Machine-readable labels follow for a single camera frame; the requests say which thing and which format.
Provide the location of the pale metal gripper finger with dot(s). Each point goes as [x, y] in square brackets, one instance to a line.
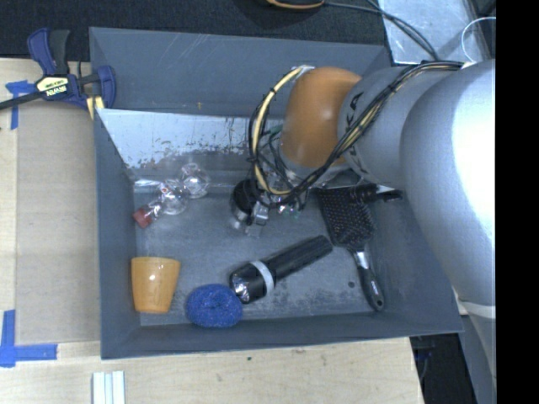
[236, 224]
[255, 230]

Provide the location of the black flashlight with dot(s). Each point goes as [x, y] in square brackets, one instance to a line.
[290, 257]

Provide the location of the clear glass thing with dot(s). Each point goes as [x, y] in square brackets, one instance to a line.
[195, 180]

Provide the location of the clear bottle with red cap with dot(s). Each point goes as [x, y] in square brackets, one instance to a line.
[170, 198]

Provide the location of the blue round sponge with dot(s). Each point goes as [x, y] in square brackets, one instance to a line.
[212, 306]

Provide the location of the black hairbrush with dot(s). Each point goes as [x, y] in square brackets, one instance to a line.
[347, 219]

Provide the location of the orange cup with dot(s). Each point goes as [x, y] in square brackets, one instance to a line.
[153, 284]

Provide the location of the grey metal bin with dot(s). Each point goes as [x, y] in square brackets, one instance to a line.
[219, 74]

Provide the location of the pale wood board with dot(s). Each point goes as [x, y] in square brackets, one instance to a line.
[54, 225]

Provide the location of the black cylinder on white bracket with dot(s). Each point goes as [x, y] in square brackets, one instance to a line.
[370, 192]

